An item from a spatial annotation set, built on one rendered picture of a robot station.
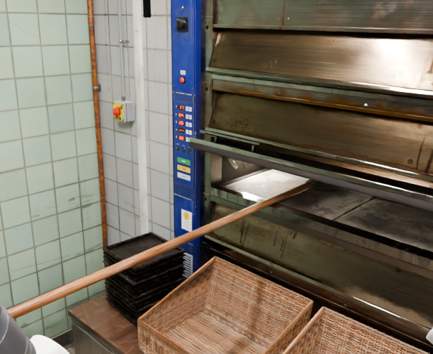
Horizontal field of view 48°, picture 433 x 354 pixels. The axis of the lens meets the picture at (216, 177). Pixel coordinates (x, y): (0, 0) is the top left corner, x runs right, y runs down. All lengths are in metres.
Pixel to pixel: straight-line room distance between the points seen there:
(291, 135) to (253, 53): 0.37
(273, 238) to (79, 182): 1.28
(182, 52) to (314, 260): 1.06
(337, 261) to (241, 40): 0.96
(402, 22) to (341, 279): 0.95
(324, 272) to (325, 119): 0.60
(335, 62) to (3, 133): 1.65
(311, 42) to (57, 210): 1.71
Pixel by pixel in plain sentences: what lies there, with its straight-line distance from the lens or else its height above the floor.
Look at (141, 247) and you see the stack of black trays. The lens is 2.37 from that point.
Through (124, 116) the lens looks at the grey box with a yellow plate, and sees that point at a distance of 2.54.
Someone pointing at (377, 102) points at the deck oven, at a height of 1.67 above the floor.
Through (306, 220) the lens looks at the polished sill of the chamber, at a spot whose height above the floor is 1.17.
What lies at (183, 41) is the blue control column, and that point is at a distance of 2.20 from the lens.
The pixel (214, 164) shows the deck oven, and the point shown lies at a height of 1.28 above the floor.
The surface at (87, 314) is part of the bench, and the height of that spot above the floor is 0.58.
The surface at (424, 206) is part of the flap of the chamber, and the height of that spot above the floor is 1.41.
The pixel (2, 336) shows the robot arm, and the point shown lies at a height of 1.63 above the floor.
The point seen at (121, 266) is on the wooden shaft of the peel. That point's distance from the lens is 1.54.
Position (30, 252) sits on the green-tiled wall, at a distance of 2.87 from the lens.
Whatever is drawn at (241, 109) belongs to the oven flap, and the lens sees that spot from 2.05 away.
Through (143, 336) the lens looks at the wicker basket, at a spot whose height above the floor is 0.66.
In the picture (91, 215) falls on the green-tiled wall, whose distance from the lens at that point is 2.99.
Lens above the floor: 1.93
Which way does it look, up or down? 18 degrees down
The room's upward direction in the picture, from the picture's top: 1 degrees clockwise
